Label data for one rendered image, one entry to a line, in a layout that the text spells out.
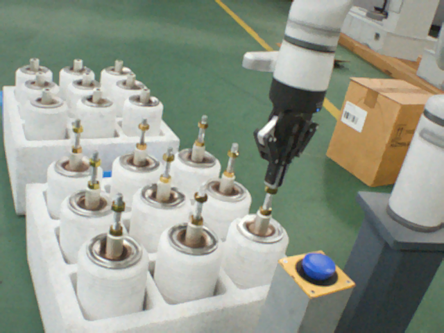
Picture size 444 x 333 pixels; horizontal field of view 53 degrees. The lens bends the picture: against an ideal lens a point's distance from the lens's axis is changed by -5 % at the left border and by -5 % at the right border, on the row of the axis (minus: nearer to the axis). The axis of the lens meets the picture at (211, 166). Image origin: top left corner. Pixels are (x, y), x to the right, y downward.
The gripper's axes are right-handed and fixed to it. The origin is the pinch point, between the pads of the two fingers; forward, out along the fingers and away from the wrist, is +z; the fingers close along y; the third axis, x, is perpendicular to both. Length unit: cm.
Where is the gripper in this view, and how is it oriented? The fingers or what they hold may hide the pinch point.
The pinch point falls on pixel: (276, 173)
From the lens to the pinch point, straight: 69.2
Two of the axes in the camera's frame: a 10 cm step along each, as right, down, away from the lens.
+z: -1.7, 8.8, 4.4
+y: 7.0, -2.0, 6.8
